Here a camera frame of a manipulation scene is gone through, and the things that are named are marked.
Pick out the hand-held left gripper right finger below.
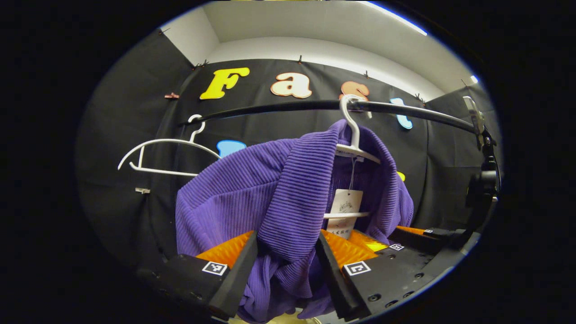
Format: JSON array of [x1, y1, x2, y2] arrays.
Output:
[[315, 229, 434, 322]]

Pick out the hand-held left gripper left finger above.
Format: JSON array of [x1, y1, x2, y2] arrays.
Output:
[[135, 230, 259, 321]]

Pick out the purple ribbed jacket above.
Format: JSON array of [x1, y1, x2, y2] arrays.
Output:
[[175, 119, 414, 324]]

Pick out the white plastic hanger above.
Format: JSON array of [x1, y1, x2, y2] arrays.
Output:
[[118, 114, 222, 177], [323, 94, 382, 221]]

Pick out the large rectangular ceiling light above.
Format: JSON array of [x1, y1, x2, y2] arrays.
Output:
[[367, 1, 428, 36]]

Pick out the black clothes rail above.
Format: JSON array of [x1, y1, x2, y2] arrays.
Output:
[[178, 99, 477, 135]]

